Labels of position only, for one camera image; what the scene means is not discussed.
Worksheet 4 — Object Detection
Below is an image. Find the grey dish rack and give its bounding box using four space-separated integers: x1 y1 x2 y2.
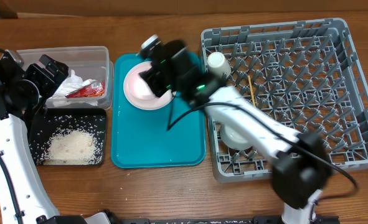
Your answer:
201 18 368 170

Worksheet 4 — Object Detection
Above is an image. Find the red snack wrapper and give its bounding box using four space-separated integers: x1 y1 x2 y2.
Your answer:
65 81 105 98

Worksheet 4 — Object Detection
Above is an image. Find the black plastic tray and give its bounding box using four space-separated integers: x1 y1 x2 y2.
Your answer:
27 108 107 166

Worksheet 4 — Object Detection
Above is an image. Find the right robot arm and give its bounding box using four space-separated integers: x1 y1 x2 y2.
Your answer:
139 40 332 223

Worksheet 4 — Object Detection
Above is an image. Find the small pink bowl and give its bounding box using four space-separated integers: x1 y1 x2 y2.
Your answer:
128 72 156 101

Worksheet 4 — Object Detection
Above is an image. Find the pink plate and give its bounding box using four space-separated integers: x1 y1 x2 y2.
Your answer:
123 62 172 110

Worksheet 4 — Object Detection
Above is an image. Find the clear plastic bin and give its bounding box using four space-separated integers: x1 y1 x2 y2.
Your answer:
17 46 114 110

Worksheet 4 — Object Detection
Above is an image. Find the white rice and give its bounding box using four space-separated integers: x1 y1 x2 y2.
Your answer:
31 113 106 166

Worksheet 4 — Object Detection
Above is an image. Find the white napkin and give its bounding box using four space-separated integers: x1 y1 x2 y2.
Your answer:
50 70 95 99

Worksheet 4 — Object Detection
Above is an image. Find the wooden chopstick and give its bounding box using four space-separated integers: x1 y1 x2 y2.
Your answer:
247 74 257 107

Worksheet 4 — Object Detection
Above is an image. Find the small white cup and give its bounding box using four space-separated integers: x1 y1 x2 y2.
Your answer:
207 52 231 78

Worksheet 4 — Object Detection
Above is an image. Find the grey bowl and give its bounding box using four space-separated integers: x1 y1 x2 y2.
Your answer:
219 124 253 151

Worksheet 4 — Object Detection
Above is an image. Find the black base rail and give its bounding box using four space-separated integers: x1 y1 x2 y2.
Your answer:
102 208 340 224

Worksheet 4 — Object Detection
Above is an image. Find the teal serving tray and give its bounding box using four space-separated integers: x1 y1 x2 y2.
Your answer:
111 54 206 169

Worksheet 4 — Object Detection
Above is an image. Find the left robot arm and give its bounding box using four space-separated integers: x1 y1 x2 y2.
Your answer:
0 49 113 224

